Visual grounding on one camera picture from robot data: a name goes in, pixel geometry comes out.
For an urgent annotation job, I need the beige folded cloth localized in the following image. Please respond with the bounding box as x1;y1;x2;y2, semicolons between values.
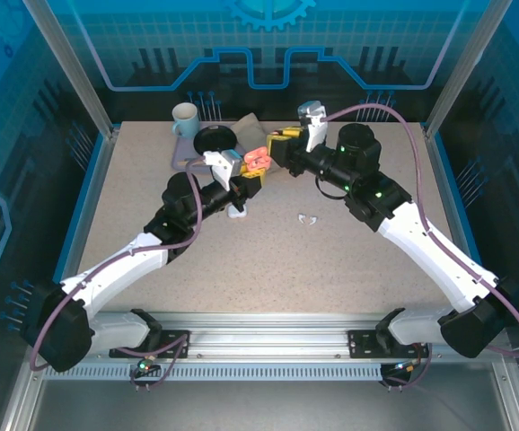
233;112;272;158

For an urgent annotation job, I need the black round plate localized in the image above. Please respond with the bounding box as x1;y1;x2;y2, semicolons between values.
193;125;238;154

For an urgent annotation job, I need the lavender plastic tray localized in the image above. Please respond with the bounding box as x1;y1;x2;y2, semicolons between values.
172;119;242;172

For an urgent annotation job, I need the light blue mug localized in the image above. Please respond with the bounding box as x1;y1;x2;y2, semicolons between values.
171;101;200;139

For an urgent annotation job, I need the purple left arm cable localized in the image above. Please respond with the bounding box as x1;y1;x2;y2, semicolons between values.
28;154;209;390

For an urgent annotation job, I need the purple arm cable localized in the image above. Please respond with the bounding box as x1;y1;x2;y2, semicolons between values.
324;103;519;391
28;154;209;390

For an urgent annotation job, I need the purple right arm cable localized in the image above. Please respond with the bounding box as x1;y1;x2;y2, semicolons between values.
324;103;519;391

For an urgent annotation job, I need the aluminium frame post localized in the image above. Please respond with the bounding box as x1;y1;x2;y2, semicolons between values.
422;0;515;141
22;0;120;141

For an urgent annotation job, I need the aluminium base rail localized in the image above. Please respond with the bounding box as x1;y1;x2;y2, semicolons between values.
101;312;512;363

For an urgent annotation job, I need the cable connector with green light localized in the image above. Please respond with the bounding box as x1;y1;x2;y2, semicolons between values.
136;354;160;374
393;358;422;374

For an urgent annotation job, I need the slotted grey cable duct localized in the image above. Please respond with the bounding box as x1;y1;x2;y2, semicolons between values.
43;363;386;382

